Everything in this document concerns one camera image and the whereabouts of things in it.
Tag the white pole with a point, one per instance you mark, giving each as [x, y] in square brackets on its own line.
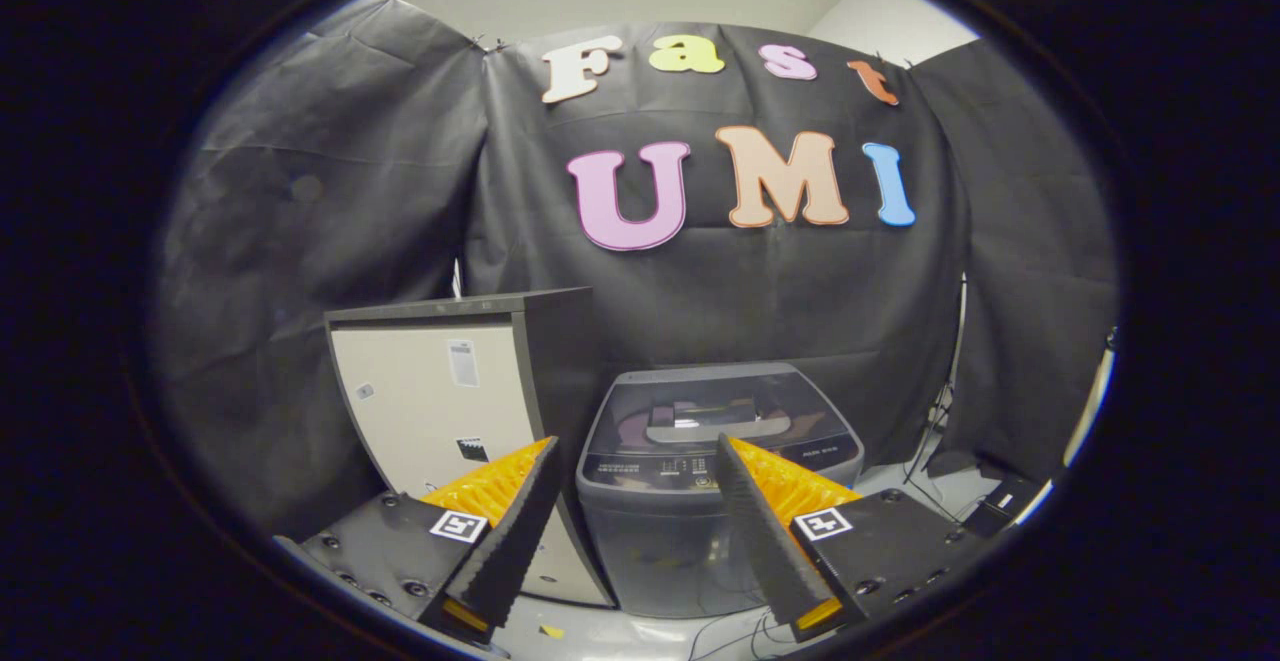
[1090, 411]

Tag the grey washing machine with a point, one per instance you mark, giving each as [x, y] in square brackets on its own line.
[650, 551]

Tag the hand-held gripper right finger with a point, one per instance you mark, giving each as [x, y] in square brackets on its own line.
[765, 541]

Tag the black box on floor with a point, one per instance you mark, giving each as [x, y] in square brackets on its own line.
[1005, 509]

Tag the dark cabinet with beige door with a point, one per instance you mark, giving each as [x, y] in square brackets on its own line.
[420, 411]

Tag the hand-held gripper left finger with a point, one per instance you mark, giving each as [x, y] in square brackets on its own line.
[515, 541]

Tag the black backdrop cloth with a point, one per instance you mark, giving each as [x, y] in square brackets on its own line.
[330, 191]

